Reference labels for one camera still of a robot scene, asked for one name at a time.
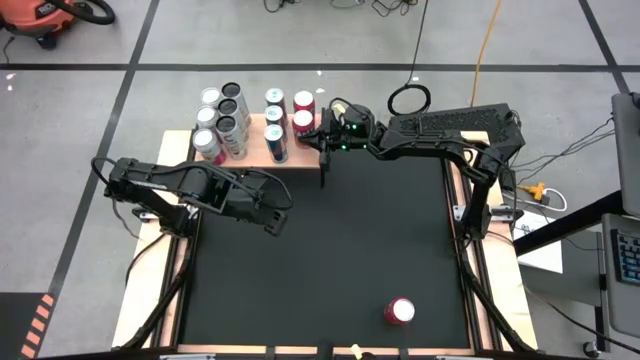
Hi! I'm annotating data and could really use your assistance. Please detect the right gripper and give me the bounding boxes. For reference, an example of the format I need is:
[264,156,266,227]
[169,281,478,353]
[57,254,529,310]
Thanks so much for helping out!
[298,102,377,154]

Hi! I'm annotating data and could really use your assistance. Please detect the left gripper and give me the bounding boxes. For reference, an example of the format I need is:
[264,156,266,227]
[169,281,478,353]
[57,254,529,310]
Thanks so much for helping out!
[199,167,290,238]

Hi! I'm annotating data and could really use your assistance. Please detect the red soda can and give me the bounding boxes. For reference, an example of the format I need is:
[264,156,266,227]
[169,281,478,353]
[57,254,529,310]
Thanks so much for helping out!
[292,89,317,114]
[383,296,416,326]

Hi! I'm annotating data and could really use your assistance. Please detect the silver blue Red Bull can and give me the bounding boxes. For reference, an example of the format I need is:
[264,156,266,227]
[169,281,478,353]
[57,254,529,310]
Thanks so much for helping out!
[264,87,287,114]
[263,123,290,165]
[263,104,289,132]

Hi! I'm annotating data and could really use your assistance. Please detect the white Celsius can black lid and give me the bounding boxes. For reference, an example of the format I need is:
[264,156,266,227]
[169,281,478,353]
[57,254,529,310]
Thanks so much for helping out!
[214,114,250,161]

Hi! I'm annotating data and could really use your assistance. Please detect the white pink soda can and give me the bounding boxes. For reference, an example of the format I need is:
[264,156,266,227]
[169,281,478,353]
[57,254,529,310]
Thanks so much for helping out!
[195,105,221,132]

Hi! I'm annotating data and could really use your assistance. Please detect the white can red base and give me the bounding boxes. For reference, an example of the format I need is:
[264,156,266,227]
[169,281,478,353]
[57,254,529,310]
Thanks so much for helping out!
[199,87,222,109]

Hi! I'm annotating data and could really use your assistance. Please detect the wooden shelf board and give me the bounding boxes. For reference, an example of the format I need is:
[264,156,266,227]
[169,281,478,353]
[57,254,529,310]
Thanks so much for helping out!
[193,112,324,170]

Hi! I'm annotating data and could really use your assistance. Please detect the black perforated metal box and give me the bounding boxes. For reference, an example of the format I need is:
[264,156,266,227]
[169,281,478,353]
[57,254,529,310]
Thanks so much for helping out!
[388,102,526,161]

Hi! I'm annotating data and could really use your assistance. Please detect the wooden side board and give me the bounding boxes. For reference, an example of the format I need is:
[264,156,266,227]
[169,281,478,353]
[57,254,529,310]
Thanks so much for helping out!
[459,129,539,350]
[112,130,201,349]

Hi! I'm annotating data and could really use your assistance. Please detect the orange power plug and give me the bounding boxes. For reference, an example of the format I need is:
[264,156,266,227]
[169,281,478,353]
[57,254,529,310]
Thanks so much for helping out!
[519,182,550,201]

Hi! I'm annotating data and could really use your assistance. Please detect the white paper sheet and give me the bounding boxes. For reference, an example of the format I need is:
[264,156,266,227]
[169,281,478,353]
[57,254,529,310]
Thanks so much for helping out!
[514,209,566,274]

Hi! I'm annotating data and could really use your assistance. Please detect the black desk beam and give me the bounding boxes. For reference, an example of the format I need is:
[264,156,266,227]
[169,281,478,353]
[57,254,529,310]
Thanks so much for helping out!
[513,189,625,256]

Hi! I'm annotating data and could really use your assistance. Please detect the black floor mat orange stripes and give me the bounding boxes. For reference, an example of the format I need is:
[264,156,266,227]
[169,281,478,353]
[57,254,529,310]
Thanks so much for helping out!
[0,292,56,360]

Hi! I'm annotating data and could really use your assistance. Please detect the grey side desk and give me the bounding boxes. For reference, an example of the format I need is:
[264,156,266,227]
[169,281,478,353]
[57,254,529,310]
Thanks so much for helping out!
[519,227,609,307]

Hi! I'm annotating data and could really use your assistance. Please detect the orange shop vacuum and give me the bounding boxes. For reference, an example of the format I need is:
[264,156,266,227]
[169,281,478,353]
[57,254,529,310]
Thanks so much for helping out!
[0,0,76,51]

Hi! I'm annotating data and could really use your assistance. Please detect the grey laptop with keyboard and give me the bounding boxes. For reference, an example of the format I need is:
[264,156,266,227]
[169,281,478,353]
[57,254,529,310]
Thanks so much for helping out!
[601,212,640,337]

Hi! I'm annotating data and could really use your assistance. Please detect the black hanging cable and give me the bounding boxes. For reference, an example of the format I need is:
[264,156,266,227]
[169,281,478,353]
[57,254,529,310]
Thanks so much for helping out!
[387,0,432,117]

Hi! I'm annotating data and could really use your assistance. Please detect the black aluminium table frame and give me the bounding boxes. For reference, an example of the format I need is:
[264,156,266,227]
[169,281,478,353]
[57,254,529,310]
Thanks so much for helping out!
[119,128,536,360]

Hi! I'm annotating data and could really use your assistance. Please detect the yellow cable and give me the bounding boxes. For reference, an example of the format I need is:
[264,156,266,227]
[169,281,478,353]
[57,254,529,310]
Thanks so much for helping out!
[469,0,504,109]

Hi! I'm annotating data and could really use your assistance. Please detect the black vacuum hose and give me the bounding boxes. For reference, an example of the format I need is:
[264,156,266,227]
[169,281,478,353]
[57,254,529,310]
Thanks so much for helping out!
[47,0,117,26]

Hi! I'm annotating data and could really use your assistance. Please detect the white power cable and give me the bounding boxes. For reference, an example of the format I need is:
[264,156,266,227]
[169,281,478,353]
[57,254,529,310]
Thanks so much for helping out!
[542,187,569,214]

